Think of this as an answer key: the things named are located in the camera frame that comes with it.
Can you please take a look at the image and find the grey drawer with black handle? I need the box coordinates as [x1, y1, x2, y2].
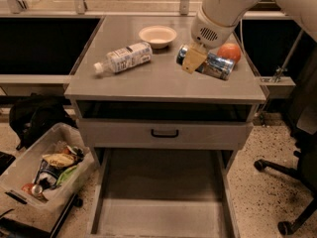
[78, 119, 253, 150]

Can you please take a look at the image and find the red soda can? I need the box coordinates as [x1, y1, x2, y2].
[22, 183, 43, 197]

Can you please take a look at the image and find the black office chair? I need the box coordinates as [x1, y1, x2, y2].
[253, 109, 317, 236]

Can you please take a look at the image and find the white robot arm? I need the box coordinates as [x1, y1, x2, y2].
[182, 0, 317, 73]

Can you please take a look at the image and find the open grey bottom drawer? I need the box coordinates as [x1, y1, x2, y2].
[85, 149, 241, 238]

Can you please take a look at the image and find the white paper bowl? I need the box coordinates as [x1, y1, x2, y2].
[139, 26, 177, 49]

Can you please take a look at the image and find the clear plastic storage bin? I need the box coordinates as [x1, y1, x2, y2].
[0, 123, 95, 216]

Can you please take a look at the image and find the clear plastic water bottle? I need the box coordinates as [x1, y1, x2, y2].
[93, 42, 153, 75]

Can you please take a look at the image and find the black backpack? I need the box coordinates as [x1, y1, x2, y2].
[9, 94, 76, 151]

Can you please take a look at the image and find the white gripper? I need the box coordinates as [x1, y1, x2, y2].
[181, 7, 237, 73]

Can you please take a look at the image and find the red apple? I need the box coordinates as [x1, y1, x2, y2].
[217, 43, 241, 63]

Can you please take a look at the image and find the white cable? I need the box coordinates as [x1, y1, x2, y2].
[239, 19, 246, 50]

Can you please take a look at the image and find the yellow chip bag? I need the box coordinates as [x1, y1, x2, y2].
[43, 153, 75, 168]

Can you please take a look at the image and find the grey drawer cabinet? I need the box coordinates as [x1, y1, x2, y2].
[63, 15, 267, 238]

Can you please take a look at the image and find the blue silver redbull can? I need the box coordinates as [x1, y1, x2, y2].
[176, 45, 235, 80]

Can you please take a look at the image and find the green snack bag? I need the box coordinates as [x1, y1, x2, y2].
[56, 165, 77, 186]

